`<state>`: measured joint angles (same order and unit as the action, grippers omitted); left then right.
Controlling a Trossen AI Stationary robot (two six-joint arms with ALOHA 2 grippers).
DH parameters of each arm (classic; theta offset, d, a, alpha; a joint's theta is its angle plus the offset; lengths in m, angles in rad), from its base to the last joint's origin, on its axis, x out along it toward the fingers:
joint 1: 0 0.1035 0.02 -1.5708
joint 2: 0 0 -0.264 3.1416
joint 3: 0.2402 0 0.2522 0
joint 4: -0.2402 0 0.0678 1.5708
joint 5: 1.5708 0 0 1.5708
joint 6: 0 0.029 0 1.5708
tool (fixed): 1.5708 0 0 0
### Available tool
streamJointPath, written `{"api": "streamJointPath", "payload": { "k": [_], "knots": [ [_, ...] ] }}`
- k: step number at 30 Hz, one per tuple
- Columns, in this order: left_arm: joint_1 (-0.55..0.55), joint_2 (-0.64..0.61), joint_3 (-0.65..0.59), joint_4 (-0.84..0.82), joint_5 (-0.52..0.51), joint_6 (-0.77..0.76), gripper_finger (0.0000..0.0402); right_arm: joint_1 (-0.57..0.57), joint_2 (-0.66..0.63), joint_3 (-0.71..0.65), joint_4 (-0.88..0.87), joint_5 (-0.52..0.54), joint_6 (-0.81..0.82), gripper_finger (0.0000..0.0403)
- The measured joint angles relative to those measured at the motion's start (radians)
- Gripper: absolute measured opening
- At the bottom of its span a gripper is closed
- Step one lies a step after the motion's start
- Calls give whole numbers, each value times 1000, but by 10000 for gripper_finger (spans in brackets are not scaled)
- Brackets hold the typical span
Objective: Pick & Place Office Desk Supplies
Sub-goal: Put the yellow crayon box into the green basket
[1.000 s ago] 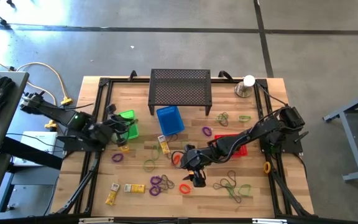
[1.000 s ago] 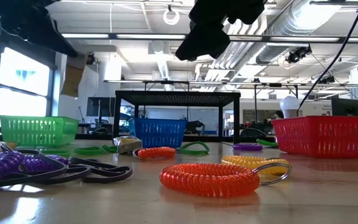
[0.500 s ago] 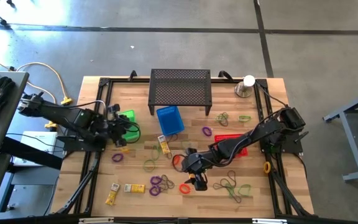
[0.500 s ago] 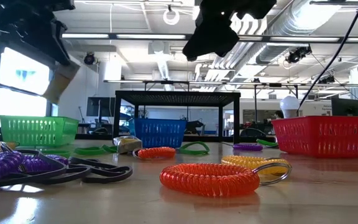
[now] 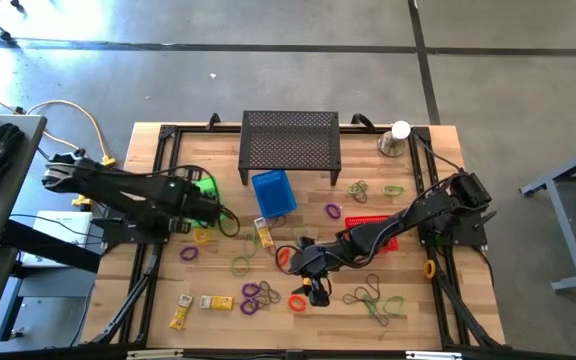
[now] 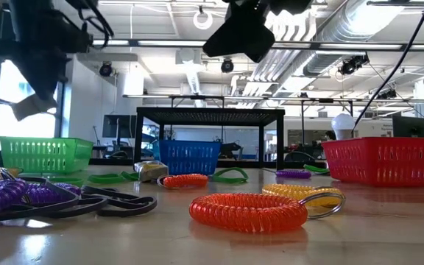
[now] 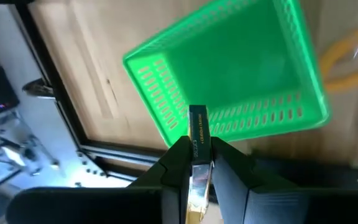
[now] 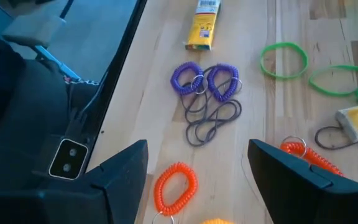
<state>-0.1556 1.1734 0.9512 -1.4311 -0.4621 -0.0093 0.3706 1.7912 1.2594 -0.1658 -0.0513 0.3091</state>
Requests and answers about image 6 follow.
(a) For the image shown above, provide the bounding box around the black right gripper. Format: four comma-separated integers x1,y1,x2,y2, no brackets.
202,0,276,63

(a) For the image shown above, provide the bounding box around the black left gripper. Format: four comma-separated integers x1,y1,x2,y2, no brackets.
13,51,69,102

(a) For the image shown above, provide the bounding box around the yellow silver pencil pack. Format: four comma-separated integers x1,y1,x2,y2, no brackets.
11,93,57,121
133,160,170,183

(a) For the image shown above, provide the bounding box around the green rubber band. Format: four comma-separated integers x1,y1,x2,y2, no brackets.
208,167,250,185
303,163,331,176
88,171,140,186

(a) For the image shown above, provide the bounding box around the large window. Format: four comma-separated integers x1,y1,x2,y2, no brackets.
0,58,64,148

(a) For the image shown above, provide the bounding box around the green plastic basket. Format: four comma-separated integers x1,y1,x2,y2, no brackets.
0,135,94,174

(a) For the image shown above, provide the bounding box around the black mesh metal shelf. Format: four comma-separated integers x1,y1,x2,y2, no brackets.
133,106,286,172

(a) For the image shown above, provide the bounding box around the black computer monitor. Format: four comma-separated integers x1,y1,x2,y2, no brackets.
392,116,424,139
102,114,138,139

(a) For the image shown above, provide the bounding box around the dark rubber band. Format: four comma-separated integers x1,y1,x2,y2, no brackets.
0,176,82,225
81,185,158,218

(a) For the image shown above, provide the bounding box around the blue plastic basket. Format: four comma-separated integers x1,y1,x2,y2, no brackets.
152,139,222,176

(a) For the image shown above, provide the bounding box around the red plastic basket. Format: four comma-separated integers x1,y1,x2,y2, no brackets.
321,136,424,188

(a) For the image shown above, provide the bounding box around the black ceiling camera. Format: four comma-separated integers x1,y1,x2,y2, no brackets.
338,54,370,76
220,57,235,74
99,61,116,78

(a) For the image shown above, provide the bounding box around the white hanging ring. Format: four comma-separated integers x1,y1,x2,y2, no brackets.
192,7,214,31

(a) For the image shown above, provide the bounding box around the background black metal frame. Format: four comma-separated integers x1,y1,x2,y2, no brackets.
122,93,424,122

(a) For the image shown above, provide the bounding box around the silver ventilation duct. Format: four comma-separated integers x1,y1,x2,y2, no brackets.
302,0,424,77

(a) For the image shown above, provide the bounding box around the orange coil wrist keychain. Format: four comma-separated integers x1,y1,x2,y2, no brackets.
188,192,346,236
156,173,210,191

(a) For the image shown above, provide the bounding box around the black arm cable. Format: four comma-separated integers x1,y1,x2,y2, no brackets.
351,0,424,130

